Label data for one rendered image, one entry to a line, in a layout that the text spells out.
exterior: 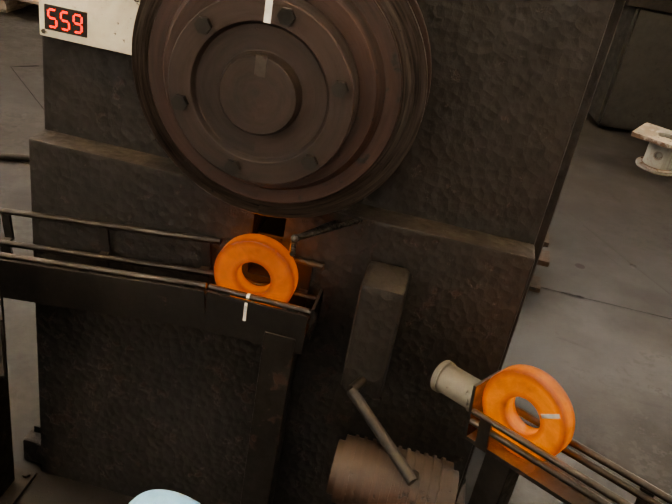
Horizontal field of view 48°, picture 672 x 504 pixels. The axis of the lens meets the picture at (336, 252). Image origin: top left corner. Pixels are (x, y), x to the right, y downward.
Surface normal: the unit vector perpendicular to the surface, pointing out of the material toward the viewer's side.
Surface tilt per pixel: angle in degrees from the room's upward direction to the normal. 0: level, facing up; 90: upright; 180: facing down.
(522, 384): 90
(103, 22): 90
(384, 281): 0
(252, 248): 90
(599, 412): 0
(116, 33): 90
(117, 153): 0
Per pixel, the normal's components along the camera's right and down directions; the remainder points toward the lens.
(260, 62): -0.20, 0.45
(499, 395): -0.71, 0.24
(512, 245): 0.16, -0.86
